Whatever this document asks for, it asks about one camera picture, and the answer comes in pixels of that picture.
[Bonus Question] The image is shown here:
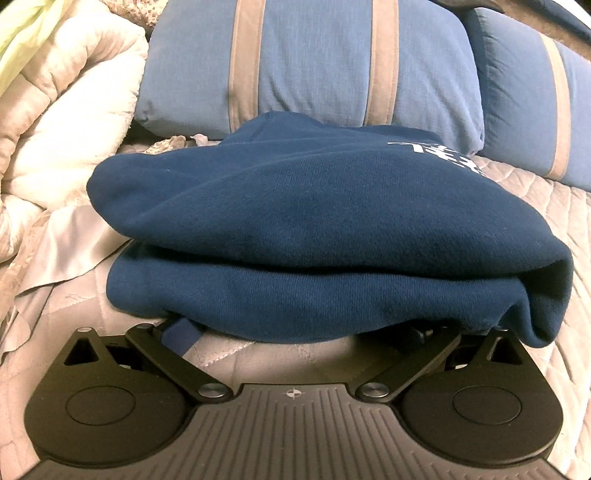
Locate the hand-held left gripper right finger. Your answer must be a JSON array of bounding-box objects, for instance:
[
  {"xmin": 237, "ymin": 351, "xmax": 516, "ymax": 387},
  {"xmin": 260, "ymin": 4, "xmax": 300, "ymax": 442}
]
[{"xmin": 355, "ymin": 323, "xmax": 528, "ymax": 403}]

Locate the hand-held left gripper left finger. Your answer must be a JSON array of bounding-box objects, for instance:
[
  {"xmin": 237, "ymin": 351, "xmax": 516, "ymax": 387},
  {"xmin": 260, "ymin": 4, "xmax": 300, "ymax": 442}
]
[{"xmin": 64, "ymin": 323, "xmax": 234, "ymax": 403}]

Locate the dark blue sweatshirt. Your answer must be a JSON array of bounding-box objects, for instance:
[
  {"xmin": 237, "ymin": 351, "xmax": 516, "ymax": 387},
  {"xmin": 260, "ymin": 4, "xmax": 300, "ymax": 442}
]
[{"xmin": 86, "ymin": 112, "xmax": 575, "ymax": 349}]

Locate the grey satin cloth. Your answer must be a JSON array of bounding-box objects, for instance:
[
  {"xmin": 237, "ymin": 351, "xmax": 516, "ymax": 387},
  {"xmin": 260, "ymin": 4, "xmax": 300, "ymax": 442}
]
[{"xmin": 0, "ymin": 201, "xmax": 131, "ymax": 365}]

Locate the white quilted comforter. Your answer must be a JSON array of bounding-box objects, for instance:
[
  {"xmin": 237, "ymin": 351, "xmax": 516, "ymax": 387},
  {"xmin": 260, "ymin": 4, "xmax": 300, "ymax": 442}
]
[{"xmin": 0, "ymin": 0, "xmax": 149, "ymax": 271}]

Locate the blue grey-striped pillow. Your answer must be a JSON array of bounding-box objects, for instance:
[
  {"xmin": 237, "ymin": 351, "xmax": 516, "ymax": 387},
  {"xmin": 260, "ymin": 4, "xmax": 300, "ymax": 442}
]
[
  {"xmin": 462, "ymin": 6, "xmax": 591, "ymax": 193},
  {"xmin": 134, "ymin": 0, "xmax": 485, "ymax": 157}
]

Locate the beige fleece blanket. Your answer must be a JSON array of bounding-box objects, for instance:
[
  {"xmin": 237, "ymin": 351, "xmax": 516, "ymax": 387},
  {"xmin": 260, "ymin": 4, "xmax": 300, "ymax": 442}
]
[{"xmin": 98, "ymin": 0, "xmax": 170, "ymax": 43}]

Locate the light green blanket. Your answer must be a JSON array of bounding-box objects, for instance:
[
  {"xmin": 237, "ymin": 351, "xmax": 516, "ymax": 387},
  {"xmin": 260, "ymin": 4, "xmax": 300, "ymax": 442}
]
[{"xmin": 0, "ymin": 0, "xmax": 70, "ymax": 90}]

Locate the black garment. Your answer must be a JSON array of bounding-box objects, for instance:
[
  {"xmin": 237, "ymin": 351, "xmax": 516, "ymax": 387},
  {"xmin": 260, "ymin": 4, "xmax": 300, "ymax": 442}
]
[{"xmin": 435, "ymin": 0, "xmax": 505, "ymax": 14}]

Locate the dark blue cloth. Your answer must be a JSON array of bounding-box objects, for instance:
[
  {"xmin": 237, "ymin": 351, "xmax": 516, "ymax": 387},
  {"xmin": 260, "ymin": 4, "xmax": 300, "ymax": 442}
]
[{"xmin": 493, "ymin": 0, "xmax": 583, "ymax": 44}]

